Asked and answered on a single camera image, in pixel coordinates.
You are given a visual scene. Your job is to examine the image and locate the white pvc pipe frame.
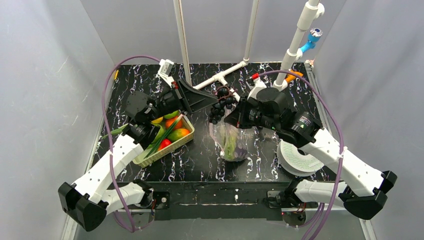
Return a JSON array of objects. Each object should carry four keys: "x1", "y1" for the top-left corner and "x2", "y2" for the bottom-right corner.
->
[{"x1": 173, "y1": 0, "x2": 260, "y2": 89}]

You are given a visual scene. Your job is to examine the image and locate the purple cable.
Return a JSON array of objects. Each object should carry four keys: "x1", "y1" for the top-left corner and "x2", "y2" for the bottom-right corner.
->
[
  {"x1": 258, "y1": 69, "x2": 345, "y2": 240},
  {"x1": 101, "y1": 54, "x2": 163, "y2": 233}
]

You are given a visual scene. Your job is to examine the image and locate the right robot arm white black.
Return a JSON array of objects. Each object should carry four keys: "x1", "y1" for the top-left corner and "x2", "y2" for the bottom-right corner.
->
[{"x1": 224, "y1": 88, "x2": 398, "y2": 220}]

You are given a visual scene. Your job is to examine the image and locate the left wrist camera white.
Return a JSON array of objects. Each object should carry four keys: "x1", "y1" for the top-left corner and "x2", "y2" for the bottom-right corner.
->
[{"x1": 157, "y1": 59, "x2": 175, "y2": 80}]

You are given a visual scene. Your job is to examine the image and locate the green apple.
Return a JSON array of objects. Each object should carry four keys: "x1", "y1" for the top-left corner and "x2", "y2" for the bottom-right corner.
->
[{"x1": 163, "y1": 110, "x2": 180, "y2": 120}]

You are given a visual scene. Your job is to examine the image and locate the green bitter gourd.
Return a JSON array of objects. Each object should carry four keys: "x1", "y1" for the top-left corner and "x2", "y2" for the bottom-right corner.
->
[{"x1": 145, "y1": 124, "x2": 165, "y2": 152}]

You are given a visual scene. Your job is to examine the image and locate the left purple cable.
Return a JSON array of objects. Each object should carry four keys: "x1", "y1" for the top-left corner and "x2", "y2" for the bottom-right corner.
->
[{"x1": 101, "y1": 54, "x2": 163, "y2": 233}]

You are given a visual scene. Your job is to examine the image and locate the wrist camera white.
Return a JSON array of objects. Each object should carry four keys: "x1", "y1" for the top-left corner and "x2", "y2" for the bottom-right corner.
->
[
  {"x1": 157, "y1": 59, "x2": 175, "y2": 80},
  {"x1": 247, "y1": 73, "x2": 267, "y2": 99}
]

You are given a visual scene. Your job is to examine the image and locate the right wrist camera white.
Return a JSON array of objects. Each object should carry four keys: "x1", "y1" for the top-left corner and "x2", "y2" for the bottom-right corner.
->
[{"x1": 247, "y1": 73, "x2": 267, "y2": 99}]

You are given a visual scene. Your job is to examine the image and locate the cream woven basket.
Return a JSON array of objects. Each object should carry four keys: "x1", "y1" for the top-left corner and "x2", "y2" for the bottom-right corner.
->
[{"x1": 132, "y1": 116, "x2": 195, "y2": 168}]

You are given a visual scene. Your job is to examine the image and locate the orange fruit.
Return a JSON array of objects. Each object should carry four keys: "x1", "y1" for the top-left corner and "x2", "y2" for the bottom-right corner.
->
[{"x1": 164, "y1": 115, "x2": 184, "y2": 131}]

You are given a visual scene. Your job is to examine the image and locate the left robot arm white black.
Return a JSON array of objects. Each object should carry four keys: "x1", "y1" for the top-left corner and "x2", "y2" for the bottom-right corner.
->
[{"x1": 58, "y1": 79, "x2": 218, "y2": 232}]

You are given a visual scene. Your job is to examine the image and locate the blue clamp fitting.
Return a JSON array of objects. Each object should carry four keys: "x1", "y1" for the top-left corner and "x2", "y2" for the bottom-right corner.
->
[{"x1": 300, "y1": 27, "x2": 323, "y2": 53}]

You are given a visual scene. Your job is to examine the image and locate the orange green mango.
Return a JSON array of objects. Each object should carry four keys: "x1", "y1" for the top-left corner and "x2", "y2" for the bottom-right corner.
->
[{"x1": 167, "y1": 128, "x2": 190, "y2": 143}]

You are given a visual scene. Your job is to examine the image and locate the orange clamp fitting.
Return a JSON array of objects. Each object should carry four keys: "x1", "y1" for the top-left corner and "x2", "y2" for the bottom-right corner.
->
[{"x1": 284, "y1": 69, "x2": 304, "y2": 83}]

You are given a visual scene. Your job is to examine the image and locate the red tomato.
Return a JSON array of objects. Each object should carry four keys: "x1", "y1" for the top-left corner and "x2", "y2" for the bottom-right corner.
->
[{"x1": 157, "y1": 138, "x2": 172, "y2": 151}]

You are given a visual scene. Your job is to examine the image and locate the green onion with white root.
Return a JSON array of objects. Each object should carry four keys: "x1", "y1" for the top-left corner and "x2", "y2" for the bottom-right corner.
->
[{"x1": 144, "y1": 114, "x2": 185, "y2": 158}]

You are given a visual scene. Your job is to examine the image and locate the yellow lemon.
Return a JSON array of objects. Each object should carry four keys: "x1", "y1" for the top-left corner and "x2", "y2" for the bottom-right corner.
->
[{"x1": 151, "y1": 116, "x2": 164, "y2": 125}]

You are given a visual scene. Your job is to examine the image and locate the clear zip top bag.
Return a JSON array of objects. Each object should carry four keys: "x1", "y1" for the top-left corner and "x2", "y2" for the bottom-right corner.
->
[{"x1": 209, "y1": 118, "x2": 248, "y2": 162}]

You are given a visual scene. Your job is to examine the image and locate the white jointed pipe stand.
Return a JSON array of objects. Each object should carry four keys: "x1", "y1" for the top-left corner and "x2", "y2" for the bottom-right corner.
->
[{"x1": 280, "y1": 0, "x2": 325, "y2": 71}]

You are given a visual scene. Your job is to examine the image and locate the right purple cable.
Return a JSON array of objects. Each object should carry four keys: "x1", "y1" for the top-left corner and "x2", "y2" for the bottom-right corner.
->
[{"x1": 258, "y1": 69, "x2": 345, "y2": 240}]

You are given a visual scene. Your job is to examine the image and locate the black grapes bunch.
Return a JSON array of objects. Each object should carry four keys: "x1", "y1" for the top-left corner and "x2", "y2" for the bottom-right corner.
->
[{"x1": 208, "y1": 85, "x2": 238, "y2": 125}]

